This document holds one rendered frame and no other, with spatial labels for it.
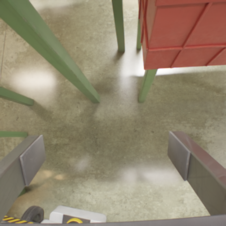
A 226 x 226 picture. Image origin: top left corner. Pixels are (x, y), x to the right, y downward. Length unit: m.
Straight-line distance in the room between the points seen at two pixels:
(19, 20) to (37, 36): 0.05
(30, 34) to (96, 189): 0.80
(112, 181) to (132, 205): 0.16
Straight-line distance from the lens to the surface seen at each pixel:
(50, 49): 0.40
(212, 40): 0.33
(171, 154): 0.16
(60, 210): 0.94
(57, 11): 1.30
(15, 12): 0.32
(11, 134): 0.97
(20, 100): 0.99
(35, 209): 1.00
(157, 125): 0.92
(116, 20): 0.80
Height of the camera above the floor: 0.91
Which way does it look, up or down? 80 degrees down
